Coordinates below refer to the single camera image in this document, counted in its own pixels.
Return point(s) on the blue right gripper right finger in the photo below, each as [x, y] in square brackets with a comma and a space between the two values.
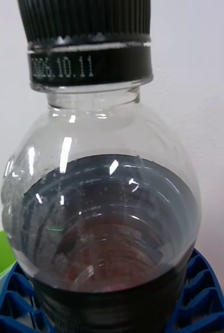
[205, 296]

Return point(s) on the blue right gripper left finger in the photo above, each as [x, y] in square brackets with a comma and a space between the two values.
[15, 307]

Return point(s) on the clear bottle with black cap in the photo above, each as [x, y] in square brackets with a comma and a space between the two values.
[101, 182]

